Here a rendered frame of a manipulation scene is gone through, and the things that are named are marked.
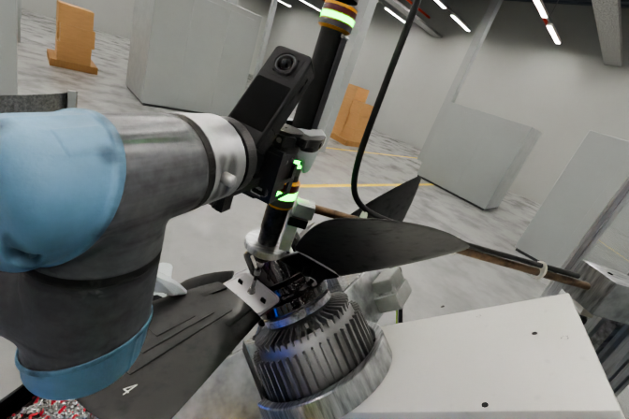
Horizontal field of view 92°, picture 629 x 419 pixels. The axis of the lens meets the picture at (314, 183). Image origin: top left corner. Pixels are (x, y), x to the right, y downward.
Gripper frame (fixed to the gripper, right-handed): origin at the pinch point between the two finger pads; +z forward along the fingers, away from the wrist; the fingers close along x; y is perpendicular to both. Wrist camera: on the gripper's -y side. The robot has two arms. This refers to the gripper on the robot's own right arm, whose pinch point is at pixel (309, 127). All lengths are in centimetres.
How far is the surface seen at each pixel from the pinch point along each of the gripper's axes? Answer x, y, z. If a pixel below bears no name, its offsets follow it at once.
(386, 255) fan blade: 17.5, 13.0, -0.1
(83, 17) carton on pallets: -696, 36, 408
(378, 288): 20.4, 35.5, 27.6
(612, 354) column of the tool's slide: 63, 23, 25
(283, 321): 6.6, 33.6, 0.1
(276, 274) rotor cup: 1.9, 27.6, 2.5
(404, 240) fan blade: 18.6, 8.1, -3.9
